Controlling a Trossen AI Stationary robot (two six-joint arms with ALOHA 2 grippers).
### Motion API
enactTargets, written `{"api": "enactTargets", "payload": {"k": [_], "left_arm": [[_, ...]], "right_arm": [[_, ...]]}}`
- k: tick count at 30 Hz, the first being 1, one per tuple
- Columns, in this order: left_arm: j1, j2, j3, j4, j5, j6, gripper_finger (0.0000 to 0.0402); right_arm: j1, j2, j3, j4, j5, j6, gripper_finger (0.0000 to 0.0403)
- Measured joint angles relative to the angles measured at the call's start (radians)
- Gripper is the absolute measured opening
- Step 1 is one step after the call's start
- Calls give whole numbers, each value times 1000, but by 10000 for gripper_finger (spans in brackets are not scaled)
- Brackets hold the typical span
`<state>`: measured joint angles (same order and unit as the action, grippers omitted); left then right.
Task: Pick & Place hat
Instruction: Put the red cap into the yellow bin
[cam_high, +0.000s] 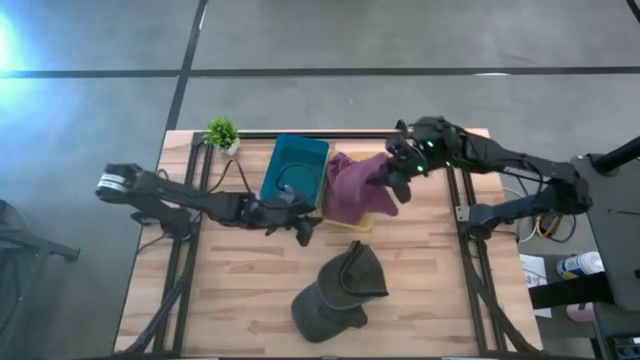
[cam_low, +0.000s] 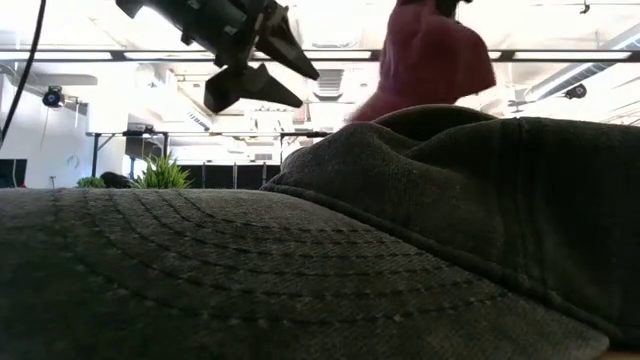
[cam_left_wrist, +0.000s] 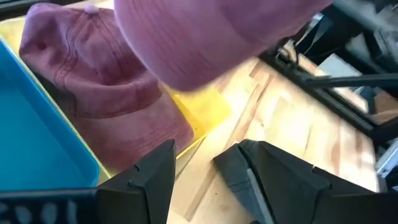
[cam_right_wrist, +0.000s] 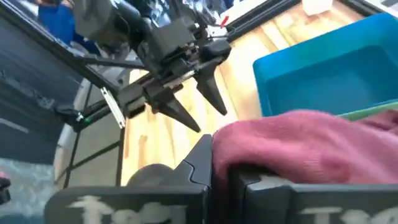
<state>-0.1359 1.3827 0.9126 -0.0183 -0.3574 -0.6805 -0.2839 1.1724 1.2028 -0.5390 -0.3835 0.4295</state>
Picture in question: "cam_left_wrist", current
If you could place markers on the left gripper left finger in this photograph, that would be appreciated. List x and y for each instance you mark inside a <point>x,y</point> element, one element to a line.
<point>140,193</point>

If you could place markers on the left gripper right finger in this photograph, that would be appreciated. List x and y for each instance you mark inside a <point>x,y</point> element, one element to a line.
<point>289,193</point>

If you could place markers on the dark red baseball cap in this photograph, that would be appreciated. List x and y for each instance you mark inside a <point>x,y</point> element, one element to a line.
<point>102,87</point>

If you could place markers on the yellow plastic bin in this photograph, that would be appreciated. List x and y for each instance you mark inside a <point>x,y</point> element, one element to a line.
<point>205,109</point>

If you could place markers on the blue plastic bin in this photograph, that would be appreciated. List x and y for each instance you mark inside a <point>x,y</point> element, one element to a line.
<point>40,140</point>

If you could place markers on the black table frame rail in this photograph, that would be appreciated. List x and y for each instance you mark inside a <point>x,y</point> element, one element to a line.
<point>326,101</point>

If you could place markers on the black frame strut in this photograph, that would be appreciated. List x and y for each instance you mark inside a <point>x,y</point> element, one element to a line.
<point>357,81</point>

